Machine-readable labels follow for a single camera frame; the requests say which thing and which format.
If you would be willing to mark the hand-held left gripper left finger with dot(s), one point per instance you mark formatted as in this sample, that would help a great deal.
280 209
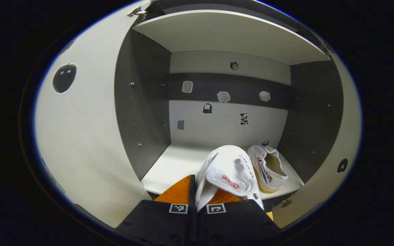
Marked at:
159 222

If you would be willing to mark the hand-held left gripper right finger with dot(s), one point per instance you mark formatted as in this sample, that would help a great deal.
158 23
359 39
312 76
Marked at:
241 222

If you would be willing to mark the white canvas shoe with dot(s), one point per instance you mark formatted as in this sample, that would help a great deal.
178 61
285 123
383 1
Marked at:
272 171
227 167

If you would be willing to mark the white cabinet door camera sticker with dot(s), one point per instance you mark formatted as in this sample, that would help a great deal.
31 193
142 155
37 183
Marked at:
91 136

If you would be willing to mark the white and grey shoe cabinet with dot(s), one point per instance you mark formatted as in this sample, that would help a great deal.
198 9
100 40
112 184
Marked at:
142 102

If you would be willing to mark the white cabinet shelf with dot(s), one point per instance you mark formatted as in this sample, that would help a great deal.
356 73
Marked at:
176 164
231 34

